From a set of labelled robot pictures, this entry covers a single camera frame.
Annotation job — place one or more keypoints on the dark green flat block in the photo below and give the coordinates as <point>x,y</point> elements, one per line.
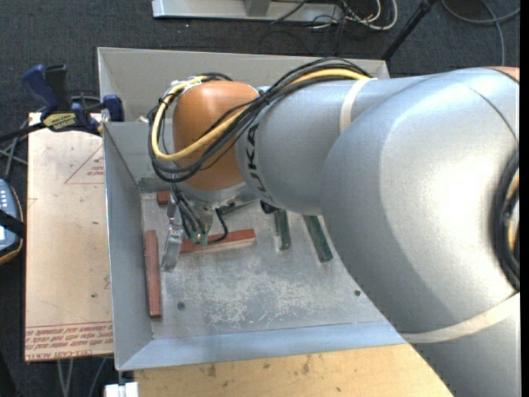
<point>319,240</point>
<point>283,230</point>

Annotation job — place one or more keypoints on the grey metal bin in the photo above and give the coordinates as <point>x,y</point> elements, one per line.
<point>256,296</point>

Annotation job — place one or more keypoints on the brown cardboard board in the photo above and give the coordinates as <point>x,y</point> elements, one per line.
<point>66,242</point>

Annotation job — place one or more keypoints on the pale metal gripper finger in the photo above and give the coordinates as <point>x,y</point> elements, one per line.
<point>171,250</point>

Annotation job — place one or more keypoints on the red-brown flat block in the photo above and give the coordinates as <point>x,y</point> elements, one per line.
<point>235,238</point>
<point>153,275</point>
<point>163,197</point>

